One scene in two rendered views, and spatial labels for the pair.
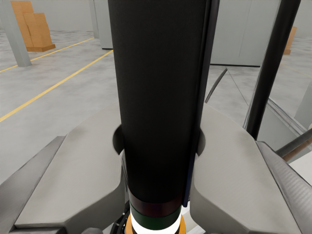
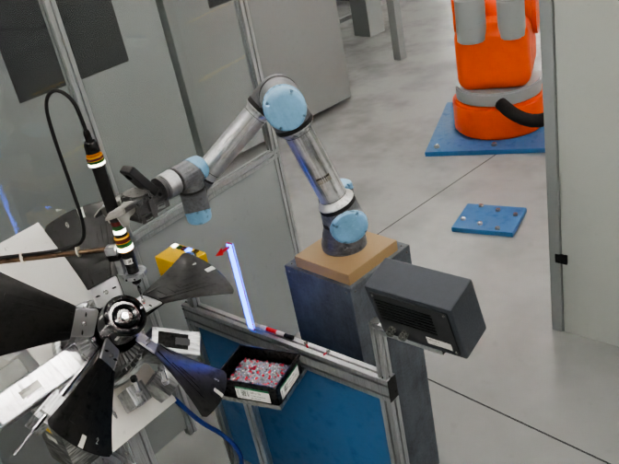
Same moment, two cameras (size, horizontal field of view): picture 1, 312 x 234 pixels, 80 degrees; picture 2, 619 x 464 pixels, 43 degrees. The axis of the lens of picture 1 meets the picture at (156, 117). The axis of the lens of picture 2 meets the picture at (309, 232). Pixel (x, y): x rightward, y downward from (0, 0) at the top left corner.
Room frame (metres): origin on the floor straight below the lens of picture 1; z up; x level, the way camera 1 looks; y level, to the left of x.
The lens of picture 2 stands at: (1.13, 1.68, 2.33)
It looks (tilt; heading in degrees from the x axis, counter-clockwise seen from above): 28 degrees down; 223
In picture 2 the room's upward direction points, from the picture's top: 12 degrees counter-clockwise
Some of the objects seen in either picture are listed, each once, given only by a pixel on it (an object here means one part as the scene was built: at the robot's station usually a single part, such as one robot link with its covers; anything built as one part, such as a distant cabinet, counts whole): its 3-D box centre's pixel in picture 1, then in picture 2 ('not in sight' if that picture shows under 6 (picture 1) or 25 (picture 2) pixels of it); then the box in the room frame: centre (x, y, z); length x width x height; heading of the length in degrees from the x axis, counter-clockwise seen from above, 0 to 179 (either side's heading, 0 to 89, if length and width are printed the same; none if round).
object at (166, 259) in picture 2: not in sight; (183, 266); (-0.30, -0.28, 1.02); 0.16 x 0.10 x 0.11; 88
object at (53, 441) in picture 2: not in sight; (64, 432); (0.29, -0.34, 0.73); 0.15 x 0.09 x 0.22; 88
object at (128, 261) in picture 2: not in sight; (112, 210); (0.08, 0.00, 1.49); 0.04 x 0.04 x 0.46
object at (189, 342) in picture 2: not in sight; (169, 347); (0.02, -0.03, 0.98); 0.20 x 0.16 x 0.20; 88
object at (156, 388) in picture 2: not in sight; (161, 385); (0.11, 0.00, 0.91); 0.12 x 0.08 x 0.12; 88
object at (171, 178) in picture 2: not in sight; (167, 184); (-0.12, 0.00, 1.47); 0.08 x 0.05 x 0.08; 88
